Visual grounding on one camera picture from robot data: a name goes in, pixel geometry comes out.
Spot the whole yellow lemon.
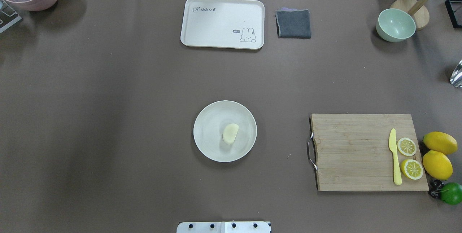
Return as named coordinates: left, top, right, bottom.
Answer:
left=422, top=150, right=453, bottom=181
left=423, top=131, right=458, bottom=155

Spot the beige round plate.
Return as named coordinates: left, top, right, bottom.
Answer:
left=193, top=100, right=257, bottom=162

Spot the mint green bowl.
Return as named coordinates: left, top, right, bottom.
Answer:
left=376, top=8, right=417, bottom=42

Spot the white cup rack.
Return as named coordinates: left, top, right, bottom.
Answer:
left=0, top=0, right=22, bottom=33

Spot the mirror tray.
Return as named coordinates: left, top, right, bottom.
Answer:
left=444, top=0, right=462, bottom=28

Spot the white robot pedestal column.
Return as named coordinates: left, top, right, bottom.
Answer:
left=176, top=221, right=272, bottom=233

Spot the green lime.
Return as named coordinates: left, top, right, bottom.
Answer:
left=440, top=183, right=462, bottom=205

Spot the metal scoop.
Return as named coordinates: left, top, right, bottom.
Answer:
left=449, top=60, right=462, bottom=88

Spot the lemon slice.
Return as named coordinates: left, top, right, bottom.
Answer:
left=397, top=137, right=417, bottom=157
left=400, top=159, right=424, bottom=180

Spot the wooden cutting board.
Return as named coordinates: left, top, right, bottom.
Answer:
left=310, top=114, right=429, bottom=192

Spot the yellow plastic knife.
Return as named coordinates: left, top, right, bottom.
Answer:
left=388, top=128, right=402, bottom=186

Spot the grey folded cloth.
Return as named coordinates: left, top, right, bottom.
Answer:
left=275, top=8, right=312, bottom=39

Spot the cream rectangular tray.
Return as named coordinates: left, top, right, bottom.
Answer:
left=180, top=0, right=265, bottom=49

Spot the wooden cup stand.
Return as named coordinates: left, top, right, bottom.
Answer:
left=391, top=0, right=430, bottom=31

